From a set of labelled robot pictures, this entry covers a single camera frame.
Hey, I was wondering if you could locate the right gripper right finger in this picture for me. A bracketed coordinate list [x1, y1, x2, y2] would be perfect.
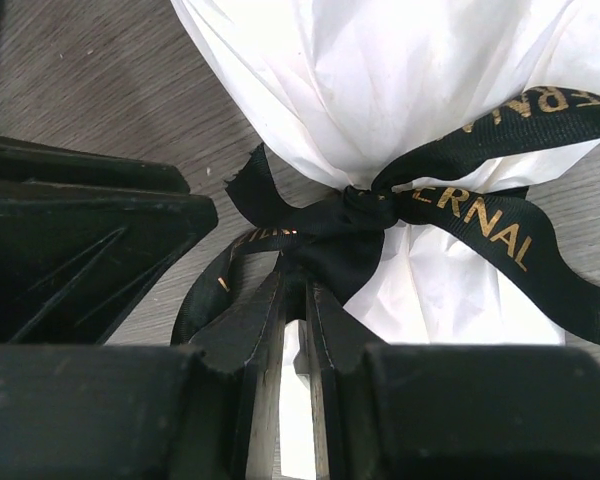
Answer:
[306, 282, 600, 479]

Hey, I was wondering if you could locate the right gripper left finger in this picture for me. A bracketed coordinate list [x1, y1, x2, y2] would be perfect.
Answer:
[0, 273, 284, 479]

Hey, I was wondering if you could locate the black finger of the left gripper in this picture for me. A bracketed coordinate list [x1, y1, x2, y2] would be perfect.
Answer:
[0, 136, 218, 344]

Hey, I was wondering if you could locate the black ribbon gold lettering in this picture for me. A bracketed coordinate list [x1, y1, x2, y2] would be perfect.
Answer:
[171, 86, 600, 345]

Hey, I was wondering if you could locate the white wrapping paper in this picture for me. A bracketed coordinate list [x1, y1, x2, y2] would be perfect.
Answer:
[173, 1, 600, 345]

